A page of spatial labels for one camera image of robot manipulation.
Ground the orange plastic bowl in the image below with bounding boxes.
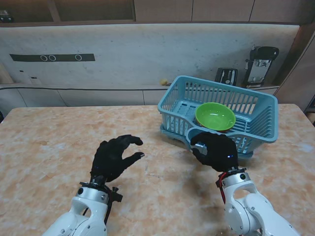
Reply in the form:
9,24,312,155
195,118,236,134

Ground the thin black cable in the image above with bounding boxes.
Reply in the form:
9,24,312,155
0,85,170,91

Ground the dark item on shelf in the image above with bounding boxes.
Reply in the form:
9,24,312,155
0,9,12,23

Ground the grey-blue cutlery holder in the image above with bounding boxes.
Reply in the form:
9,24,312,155
187,127,232,154

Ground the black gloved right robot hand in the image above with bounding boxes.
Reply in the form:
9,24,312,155
190,132,239,173

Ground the black coffee machine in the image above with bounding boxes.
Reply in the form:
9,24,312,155
242,44,280,89

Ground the black toaster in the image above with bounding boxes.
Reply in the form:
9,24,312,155
215,67,238,87

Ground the green plastic bowl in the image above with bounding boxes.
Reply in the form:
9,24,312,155
195,102,236,132

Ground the black strip with white rings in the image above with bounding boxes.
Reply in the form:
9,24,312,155
9,53,95,62

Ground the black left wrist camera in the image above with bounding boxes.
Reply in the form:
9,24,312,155
105,186,123,223

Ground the light blue plastic dish rack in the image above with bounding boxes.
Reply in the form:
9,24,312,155
157,75,279,155

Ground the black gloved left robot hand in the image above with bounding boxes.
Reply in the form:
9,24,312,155
91,134,145,183

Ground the wooden wall cabinet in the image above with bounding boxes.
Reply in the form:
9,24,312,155
0,0,315,25

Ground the white counter cabinet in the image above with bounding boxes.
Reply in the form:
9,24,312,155
0,83,280,108

